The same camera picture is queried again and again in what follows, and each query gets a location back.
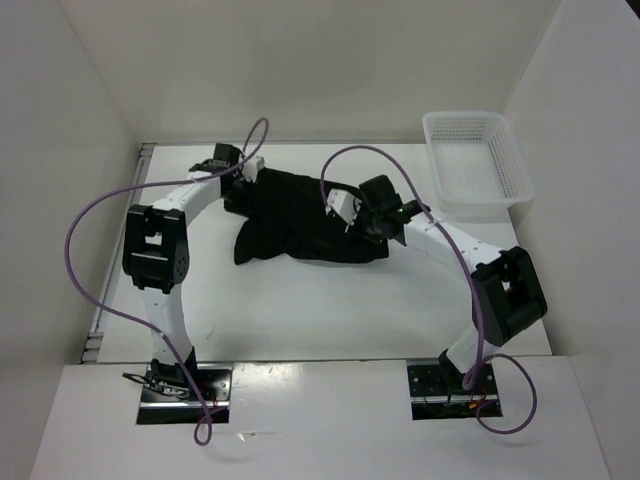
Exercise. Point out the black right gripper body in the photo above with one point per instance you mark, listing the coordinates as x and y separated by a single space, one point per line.
367 220

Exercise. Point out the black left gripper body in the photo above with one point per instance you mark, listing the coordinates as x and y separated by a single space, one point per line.
237 201

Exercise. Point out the black shorts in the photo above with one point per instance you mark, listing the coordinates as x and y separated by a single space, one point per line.
289 218

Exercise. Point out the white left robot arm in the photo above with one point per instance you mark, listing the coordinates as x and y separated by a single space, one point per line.
156 256

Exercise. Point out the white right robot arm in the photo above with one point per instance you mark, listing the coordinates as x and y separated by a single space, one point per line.
506 294

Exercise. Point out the white plastic basket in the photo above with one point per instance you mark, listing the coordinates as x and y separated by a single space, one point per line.
477 166

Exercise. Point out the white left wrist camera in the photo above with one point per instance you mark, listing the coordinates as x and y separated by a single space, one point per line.
251 168

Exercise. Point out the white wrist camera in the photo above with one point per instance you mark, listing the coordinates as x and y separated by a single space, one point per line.
251 168
344 205

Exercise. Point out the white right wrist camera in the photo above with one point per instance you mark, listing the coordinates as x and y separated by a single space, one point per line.
344 205

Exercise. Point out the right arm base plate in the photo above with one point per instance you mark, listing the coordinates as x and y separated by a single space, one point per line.
433 398

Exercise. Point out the aluminium table edge rail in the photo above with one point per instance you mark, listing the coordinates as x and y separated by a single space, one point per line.
95 335

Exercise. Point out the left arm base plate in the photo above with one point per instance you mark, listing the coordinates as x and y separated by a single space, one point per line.
165 404

